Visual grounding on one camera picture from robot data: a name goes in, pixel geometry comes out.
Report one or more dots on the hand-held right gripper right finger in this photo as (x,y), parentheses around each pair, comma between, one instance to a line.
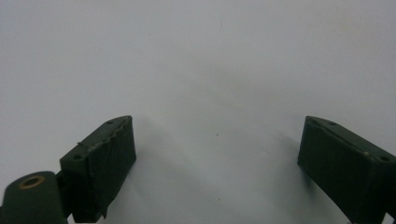
(345,168)

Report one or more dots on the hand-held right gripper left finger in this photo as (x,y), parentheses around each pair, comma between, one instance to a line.
(99,165)

